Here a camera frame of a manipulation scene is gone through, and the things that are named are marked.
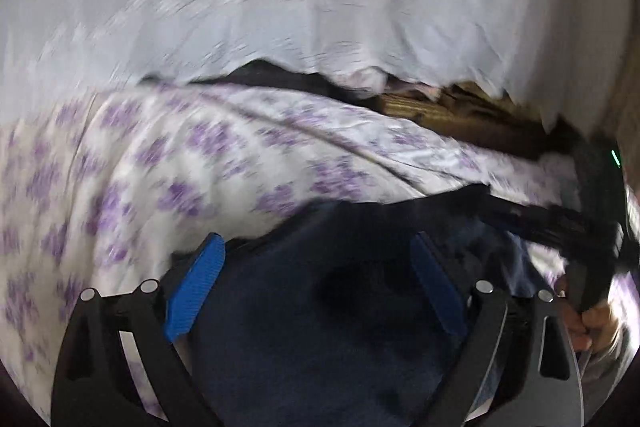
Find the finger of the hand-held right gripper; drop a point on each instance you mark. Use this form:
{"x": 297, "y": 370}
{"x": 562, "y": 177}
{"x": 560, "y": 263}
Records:
{"x": 545, "y": 222}

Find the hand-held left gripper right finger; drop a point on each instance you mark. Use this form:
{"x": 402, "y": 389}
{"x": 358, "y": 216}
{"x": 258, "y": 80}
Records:
{"x": 440, "y": 287}

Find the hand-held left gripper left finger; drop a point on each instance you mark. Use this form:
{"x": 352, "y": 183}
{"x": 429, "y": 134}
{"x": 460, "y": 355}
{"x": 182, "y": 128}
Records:
{"x": 195, "y": 287}

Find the navy knit cardigan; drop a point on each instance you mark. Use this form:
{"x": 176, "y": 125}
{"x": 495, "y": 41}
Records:
{"x": 300, "y": 337}

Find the person's right hand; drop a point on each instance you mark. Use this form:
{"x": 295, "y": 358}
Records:
{"x": 590, "y": 322}

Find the purple floral bed sheet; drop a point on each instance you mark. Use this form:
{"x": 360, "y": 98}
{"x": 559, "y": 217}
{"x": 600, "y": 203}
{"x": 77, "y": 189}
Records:
{"x": 150, "y": 167}

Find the pink patterned cloth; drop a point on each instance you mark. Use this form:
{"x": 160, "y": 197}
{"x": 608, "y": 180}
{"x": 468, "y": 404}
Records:
{"x": 390, "y": 83}

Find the dark cloth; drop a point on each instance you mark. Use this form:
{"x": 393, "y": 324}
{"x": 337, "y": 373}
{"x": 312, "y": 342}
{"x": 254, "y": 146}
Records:
{"x": 280, "y": 79}

